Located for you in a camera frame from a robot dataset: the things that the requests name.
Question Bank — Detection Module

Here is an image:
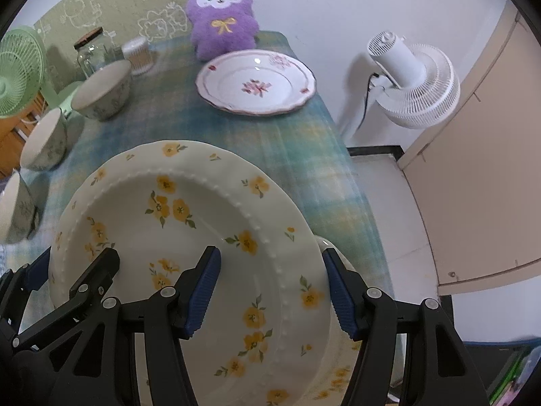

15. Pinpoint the glass jar with lid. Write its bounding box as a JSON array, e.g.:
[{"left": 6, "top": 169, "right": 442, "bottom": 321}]
[{"left": 74, "top": 26, "right": 117, "bottom": 79}]

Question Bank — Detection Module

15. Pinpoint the yellow floral plate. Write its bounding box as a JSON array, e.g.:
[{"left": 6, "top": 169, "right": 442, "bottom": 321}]
[
  {"left": 291, "top": 237, "right": 368, "bottom": 406},
  {"left": 48, "top": 139, "right": 332, "bottom": 406}
]

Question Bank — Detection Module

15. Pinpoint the green printed package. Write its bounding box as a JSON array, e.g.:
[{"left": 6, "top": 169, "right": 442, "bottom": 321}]
[{"left": 486, "top": 342, "right": 539, "bottom": 406}]

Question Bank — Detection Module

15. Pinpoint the beige door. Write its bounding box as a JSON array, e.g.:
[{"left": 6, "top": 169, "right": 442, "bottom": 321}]
[{"left": 397, "top": 0, "right": 541, "bottom": 297}]

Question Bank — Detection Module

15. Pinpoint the purple plush bunny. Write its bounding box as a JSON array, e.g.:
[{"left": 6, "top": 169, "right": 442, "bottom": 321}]
[{"left": 186, "top": 0, "right": 259, "bottom": 61}]

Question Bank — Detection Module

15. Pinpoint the green cartoon wall sheet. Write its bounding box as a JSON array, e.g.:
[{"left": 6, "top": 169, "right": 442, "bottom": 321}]
[{"left": 31, "top": 0, "right": 208, "bottom": 68}]

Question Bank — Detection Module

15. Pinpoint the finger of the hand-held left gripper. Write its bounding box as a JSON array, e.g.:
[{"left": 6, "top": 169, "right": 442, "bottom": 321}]
[
  {"left": 10, "top": 247, "right": 121, "bottom": 349},
  {"left": 0, "top": 249, "right": 52, "bottom": 335}
]

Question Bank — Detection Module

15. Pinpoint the cotton swab container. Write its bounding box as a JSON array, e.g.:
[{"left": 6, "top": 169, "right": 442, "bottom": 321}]
[{"left": 122, "top": 37, "right": 152, "bottom": 76}]

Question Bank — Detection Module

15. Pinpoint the green desk fan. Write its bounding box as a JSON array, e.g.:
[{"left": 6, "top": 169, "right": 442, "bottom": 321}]
[{"left": 0, "top": 25, "right": 85, "bottom": 119}]

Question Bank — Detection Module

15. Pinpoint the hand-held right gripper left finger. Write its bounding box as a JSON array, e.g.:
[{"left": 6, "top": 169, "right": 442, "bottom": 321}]
[{"left": 42, "top": 245, "right": 221, "bottom": 406}]

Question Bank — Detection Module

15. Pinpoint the white fan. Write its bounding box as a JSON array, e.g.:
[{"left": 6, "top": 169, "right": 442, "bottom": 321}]
[{"left": 367, "top": 29, "right": 461, "bottom": 130}]

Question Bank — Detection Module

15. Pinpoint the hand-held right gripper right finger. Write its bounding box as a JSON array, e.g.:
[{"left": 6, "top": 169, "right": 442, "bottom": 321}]
[{"left": 322, "top": 246, "right": 491, "bottom": 406}]

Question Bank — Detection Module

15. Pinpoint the white leaf print bowl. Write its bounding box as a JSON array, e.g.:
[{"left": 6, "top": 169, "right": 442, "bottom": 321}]
[
  {"left": 0, "top": 171, "right": 38, "bottom": 244},
  {"left": 71, "top": 59, "right": 133, "bottom": 121},
  {"left": 20, "top": 109, "right": 68, "bottom": 172}
]

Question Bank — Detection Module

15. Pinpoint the pink floral plate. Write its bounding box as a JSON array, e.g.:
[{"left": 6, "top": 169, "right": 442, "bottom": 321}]
[{"left": 195, "top": 49, "right": 317, "bottom": 116}]

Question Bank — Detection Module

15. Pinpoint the orange wooden furniture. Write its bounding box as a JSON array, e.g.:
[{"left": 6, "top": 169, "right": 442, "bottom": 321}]
[{"left": 0, "top": 93, "right": 47, "bottom": 178}]

